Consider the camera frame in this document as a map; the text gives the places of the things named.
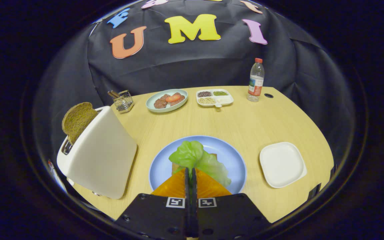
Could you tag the brown toast slice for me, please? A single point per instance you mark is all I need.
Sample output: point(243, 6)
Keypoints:
point(78, 120)

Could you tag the white toaster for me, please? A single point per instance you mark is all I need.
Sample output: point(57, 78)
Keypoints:
point(102, 153)

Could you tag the white square plate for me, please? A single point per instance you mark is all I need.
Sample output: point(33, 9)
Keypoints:
point(282, 165)

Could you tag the white divided seed tray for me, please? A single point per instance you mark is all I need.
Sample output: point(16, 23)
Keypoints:
point(225, 99)

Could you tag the black table grommet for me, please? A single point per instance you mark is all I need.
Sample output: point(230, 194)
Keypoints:
point(269, 95)

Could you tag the clear plastic water bottle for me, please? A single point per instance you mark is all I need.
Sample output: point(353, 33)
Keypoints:
point(256, 81)

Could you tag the black backdrop cloth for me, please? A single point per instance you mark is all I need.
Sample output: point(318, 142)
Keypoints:
point(195, 63)

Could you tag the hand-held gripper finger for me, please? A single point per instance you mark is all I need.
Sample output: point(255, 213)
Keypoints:
point(187, 190)
point(194, 190)

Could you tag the red tomato slice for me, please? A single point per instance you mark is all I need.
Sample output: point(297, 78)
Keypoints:
point(173, 97)

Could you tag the pale green plate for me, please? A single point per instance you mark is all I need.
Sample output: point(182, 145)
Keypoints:
point(152, 106)

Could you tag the brown meat patty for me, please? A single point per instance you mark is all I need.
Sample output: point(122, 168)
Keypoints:
point(160, 102)
point(179, 100)

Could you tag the white red object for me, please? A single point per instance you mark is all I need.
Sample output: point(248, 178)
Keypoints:
point(51, 166)

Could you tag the blue plate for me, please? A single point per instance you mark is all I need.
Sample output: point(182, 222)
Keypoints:
point(227, 153)

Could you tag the square bread slice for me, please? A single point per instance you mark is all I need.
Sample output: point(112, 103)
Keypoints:
point(175, 167)

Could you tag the green lettuce leaf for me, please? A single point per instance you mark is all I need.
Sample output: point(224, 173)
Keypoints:
point(188, 155)

